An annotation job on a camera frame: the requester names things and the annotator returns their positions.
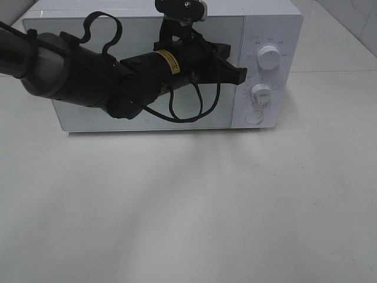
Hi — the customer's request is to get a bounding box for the round white door button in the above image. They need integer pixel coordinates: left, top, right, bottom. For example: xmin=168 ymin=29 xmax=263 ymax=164
xmin=246 ymin=110 xmax=264 ymax=125

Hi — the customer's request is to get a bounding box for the left black silver wrist camera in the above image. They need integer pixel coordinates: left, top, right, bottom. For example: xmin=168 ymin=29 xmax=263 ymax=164
xmin=154 ymin=0 xmax=208 ymax=27

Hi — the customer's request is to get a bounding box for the white microwave door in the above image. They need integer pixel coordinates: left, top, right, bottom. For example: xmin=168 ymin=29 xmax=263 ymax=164
xmin=22 ymin=14 xmax=246 ymax=133

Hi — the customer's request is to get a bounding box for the white round knob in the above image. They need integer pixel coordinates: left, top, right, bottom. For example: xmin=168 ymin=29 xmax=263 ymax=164
xmin=250 ymin=83 xmax=272 ymax=105
xmin=256 ymin=44 xmax=281 ymax=70

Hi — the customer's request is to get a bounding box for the left black camera cable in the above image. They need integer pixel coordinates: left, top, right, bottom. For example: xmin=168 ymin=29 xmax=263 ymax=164
xmin=79 ymin=11 xmax=221 ymax=123

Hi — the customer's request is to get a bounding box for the white microwave oven body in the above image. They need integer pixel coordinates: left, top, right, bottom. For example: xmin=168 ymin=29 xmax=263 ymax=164
xmin=22 ymin=1 xmax=303 ymax=132

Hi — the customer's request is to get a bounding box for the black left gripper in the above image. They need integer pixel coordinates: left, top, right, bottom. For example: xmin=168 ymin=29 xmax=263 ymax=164
xmin=153 ymin=28 xmax=247 ymax=88

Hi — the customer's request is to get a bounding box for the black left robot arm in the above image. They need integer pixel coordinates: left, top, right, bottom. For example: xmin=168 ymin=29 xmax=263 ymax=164
xmin=1 ymin=12 xmax=247 ymax=123

